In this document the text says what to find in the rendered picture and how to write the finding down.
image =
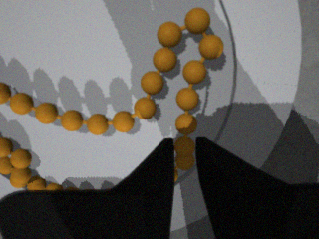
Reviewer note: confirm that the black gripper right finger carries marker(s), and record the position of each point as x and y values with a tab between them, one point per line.
244	202

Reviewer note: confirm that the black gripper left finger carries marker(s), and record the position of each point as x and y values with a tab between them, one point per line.
138	207

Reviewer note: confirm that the grey round tray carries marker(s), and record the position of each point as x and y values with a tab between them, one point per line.
90	55

